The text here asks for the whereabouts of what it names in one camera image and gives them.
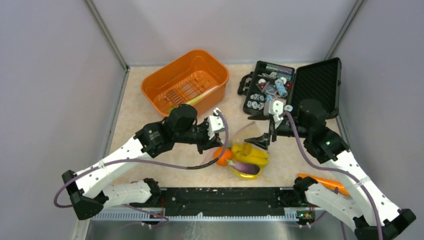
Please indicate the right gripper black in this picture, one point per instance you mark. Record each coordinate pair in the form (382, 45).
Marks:
(263, 141)

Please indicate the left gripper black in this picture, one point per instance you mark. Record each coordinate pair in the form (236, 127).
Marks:
(215, 142)

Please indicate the green leafy vegetable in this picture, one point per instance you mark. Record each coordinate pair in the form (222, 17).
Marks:
(188, 95)

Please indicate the yellow banana bunch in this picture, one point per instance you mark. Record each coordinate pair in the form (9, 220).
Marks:
(247, 153)
(246, 176)

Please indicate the clear zip top bag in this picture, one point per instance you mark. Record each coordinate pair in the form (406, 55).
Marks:
(245, 132)

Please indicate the purple eggplant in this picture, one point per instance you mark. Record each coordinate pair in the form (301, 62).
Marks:
(243, 168)

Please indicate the orange fruit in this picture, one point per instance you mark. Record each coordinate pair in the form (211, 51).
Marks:
(227, 155)

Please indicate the orange plastic basket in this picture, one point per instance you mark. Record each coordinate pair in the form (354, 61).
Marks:
(197, 68)

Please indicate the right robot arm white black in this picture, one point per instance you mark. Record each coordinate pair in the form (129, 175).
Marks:
(369, 213)

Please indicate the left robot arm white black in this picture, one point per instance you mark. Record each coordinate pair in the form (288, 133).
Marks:
(92, 190)

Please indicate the black poker chip case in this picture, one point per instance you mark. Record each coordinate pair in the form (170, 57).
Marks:
(271, 81)

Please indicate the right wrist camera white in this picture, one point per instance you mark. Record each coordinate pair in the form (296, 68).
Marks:
(273, 109)

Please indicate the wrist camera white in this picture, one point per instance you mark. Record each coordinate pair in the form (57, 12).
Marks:
(216, 123)
(273, 109)

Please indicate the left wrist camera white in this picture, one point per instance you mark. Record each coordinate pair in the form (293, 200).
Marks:
(216, 123)

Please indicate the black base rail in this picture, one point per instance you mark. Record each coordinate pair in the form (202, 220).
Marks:
(223, 201)

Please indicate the orange handled tool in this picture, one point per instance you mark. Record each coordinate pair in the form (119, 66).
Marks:
(329, 184)

